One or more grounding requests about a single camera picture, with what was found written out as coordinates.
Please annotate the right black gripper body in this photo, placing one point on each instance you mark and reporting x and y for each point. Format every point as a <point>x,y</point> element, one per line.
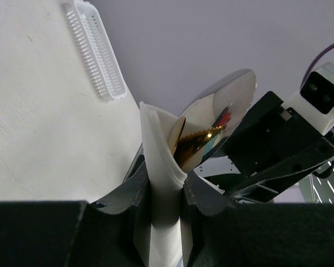
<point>268,138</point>

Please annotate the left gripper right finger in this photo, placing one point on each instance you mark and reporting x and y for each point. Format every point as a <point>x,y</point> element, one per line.
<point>218,232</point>

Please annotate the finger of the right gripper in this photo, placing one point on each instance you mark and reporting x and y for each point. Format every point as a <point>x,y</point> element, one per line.
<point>264,187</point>

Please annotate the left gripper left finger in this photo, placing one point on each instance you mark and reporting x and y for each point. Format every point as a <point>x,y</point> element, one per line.
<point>112,231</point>

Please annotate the silver spoon teal handle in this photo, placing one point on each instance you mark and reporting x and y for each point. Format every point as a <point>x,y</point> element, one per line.
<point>224,103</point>

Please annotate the gold knife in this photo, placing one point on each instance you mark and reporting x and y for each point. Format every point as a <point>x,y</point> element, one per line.
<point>192,148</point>

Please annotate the white paper napkin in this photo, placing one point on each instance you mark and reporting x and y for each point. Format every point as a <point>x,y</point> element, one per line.
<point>166,180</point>

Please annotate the white perforated utensil tray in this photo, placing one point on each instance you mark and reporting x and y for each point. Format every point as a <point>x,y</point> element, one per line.
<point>95,49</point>

